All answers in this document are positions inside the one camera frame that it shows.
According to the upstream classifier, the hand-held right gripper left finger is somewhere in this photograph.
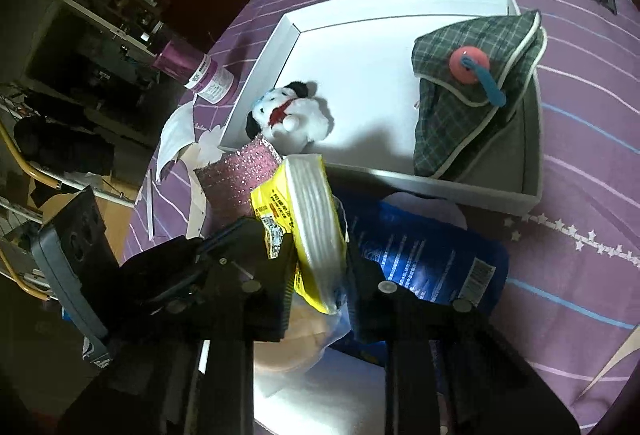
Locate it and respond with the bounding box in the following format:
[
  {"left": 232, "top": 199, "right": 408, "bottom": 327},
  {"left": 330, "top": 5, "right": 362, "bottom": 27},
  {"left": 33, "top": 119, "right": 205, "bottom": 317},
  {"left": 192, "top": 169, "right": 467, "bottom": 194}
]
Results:
[{"left": 57, "top": 230, "right": 301, "bottom": 435}]

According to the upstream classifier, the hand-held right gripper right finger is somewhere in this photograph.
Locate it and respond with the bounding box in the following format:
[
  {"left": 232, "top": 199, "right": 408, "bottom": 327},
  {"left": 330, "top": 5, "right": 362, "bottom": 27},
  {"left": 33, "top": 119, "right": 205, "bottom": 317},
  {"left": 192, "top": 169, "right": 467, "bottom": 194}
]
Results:
[{"left": 344, "top": 239, "right": 581, "bottom": 435}]

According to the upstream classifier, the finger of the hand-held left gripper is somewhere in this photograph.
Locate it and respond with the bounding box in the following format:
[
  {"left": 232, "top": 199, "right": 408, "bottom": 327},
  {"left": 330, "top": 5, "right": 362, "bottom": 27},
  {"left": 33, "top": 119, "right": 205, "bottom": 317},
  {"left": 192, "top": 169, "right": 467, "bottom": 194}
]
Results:
[{"left": 192, "top": 217, "right": 267, "bottom": 266}]

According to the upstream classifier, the pink glitter sponge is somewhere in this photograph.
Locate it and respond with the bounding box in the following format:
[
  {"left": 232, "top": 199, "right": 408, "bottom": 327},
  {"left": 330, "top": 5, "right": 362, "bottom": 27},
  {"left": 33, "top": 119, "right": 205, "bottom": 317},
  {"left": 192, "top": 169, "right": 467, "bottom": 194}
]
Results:
[{"left": 194, "top": 133, "right": 283, "bottom": 221}]

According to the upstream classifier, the yellow tissue pack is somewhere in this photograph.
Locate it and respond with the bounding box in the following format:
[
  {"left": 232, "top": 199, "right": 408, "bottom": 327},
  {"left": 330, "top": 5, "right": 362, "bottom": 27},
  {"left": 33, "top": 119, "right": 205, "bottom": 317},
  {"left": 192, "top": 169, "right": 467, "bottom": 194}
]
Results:
[{"left": 250, "top": 154, "right": 351, "bottom": 316}]

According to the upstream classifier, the blue printed packet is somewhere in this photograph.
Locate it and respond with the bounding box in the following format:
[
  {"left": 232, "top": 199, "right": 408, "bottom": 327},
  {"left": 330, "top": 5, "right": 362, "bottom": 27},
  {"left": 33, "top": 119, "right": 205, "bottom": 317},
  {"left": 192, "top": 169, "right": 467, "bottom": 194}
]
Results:
[{"left": 345, "top": 192, "right": 510, "bottom": 351}]

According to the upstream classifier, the white cardboard box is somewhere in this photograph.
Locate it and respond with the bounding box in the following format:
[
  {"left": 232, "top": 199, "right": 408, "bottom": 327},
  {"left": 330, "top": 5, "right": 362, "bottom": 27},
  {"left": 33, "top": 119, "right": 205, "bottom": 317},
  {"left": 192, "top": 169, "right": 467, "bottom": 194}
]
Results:
[{"left": 219, "top": 0, "right": 545, "bottom": 217}]

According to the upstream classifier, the clear plastic bag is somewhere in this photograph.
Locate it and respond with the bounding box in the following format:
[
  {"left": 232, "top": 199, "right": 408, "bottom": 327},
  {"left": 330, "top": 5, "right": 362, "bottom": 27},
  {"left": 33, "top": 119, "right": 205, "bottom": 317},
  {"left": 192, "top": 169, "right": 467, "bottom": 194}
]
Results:
[{"left": 254, "top": 297, "right": 353, "bottom": 377}]

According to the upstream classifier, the brown cardboard box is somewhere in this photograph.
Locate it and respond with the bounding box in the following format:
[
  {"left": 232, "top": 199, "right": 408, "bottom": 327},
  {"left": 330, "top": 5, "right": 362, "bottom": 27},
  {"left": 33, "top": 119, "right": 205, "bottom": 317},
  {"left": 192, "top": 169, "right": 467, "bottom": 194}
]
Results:
[{"left": 30, "top": 175, "right": 136, "bottom": 266}]

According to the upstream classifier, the white flat board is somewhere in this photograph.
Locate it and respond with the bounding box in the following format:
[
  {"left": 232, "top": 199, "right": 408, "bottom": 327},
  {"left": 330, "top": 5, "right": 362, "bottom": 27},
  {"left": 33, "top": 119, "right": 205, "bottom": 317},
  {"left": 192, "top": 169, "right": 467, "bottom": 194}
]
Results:
[{"left": 252, "top": 345, "right": 393, "bottom": 435}]

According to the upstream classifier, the white crumpled tissue paper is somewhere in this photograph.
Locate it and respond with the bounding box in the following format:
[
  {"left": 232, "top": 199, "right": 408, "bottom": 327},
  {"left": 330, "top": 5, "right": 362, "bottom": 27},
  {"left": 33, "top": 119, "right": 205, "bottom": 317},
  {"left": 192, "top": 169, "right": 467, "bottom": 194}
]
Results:
[{"left": 154, "top": 102, "right": 226, "bottom": 186}]

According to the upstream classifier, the white plush toy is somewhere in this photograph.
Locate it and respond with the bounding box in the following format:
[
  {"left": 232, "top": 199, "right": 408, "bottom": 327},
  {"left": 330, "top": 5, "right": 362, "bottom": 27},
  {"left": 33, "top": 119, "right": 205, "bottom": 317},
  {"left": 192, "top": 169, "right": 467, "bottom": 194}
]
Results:
[{"left": 245, "top": 81, "right": 335, "bottom": 148}]

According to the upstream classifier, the purple bottle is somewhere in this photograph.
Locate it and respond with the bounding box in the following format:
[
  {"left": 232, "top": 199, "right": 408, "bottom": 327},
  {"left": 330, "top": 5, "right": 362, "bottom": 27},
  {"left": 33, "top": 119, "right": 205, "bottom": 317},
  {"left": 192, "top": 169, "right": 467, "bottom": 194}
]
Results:
[{"left": 151, "top": 40, "right": 236, "bottom": 106}]

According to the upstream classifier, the green plaid pouch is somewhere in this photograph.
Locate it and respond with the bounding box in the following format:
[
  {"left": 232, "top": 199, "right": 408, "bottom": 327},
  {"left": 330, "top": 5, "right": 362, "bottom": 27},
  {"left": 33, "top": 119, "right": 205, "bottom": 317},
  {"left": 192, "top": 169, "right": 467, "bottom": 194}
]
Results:
[{"left": 412, "top": 11, "right": 548, "bottom": 180}]

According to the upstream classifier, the purple striped sheet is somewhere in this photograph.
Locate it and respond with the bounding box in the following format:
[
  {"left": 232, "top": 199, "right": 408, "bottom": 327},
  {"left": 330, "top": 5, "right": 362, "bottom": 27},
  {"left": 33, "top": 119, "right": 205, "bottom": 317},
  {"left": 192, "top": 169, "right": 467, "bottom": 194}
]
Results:
[{"left": 122, "top": 0, "right": 640, "bottom": 435}]

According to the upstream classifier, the pink round toy blue handle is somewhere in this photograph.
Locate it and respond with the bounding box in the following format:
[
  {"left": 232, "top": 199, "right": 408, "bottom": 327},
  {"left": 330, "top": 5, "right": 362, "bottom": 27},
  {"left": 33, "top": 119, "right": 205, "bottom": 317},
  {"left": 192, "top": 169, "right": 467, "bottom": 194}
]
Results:
[{"left": 448, "top": 46, "right": 508, "bottom": 108}]

